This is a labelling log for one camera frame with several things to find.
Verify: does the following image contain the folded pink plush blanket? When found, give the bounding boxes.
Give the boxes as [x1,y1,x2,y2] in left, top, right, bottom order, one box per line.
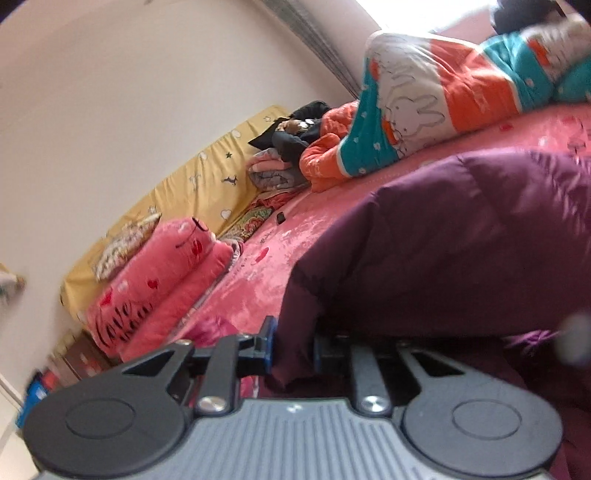
[85,217,236,358]

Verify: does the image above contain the folded pink grey clothes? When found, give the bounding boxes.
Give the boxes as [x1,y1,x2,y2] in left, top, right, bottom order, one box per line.
[245,148,310,192]

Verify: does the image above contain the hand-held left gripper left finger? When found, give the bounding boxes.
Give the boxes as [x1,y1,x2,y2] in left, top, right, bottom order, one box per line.
[121,316,278,416]

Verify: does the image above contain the black clothing by window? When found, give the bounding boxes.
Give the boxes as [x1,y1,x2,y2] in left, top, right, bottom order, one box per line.
[494,0,564,33]

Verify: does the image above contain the yellow headboard cover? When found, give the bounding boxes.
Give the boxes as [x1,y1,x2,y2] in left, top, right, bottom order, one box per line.
[60,105,296,319]

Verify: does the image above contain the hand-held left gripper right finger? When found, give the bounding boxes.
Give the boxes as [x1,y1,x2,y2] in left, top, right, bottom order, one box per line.
[314,335,467,416]

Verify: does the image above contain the grey striped curtain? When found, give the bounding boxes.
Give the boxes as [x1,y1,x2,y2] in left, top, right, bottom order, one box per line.
[272,0,370,97]

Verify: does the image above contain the pink bed blanket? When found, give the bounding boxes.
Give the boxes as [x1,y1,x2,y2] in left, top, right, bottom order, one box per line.
[175,102,591,398]

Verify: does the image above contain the pile of black clothes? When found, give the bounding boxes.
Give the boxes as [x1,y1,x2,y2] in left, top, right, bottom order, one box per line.
[249,100,335,164]

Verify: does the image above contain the rabbit print quilt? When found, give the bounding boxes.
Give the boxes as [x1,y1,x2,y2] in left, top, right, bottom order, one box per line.
[300,21,591,192]

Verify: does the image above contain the window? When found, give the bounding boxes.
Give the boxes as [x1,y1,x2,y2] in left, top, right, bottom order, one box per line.
[365,0,499,33]

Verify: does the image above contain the floral patterned cloth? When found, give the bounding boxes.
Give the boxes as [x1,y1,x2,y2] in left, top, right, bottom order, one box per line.
[219,203,278,243]

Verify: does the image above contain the beige patterned pillow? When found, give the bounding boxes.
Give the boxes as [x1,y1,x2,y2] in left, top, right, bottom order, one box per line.
[92,212,162,282]

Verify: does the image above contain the purple quilted down jacket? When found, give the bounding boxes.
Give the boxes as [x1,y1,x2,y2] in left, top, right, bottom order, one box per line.
[265,150,591,480]

